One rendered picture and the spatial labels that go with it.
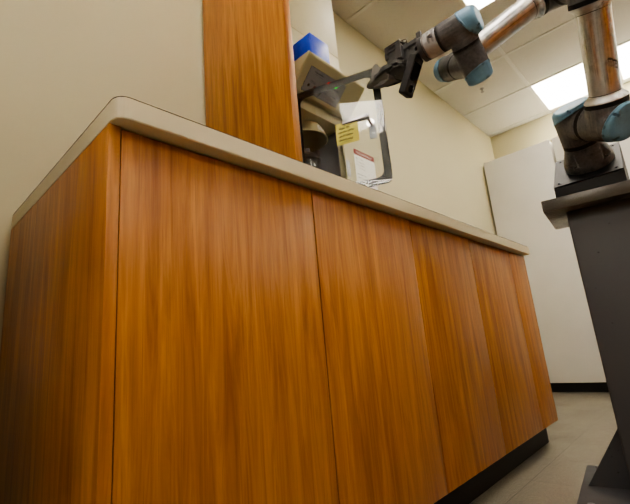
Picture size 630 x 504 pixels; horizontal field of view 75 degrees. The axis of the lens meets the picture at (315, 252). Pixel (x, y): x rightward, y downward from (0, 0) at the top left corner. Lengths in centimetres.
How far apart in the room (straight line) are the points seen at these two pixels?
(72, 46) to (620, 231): 188
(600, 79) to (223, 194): 116
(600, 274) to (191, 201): 128
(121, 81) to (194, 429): 131
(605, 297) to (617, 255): 14
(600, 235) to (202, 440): 134
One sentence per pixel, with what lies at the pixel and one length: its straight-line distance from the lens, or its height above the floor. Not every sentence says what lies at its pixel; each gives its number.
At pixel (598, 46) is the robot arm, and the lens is 154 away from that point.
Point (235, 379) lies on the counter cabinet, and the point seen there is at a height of 48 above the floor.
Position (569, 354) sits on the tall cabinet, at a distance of 414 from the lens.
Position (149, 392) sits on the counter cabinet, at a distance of 70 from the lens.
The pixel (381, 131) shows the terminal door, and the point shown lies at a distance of 136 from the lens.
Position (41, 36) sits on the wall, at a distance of 171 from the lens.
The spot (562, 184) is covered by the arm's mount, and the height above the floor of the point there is 101.
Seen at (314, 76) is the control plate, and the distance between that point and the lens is 159.
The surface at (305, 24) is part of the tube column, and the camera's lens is 186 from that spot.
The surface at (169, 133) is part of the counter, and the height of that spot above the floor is 90.
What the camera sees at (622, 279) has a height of 65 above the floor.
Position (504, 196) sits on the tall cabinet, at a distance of 439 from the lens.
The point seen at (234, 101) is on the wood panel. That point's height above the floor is 144.
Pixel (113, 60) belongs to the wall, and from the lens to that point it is 177.
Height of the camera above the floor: 51
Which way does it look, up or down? 13 degrees up
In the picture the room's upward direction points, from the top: 5 degrees counter-clockwise
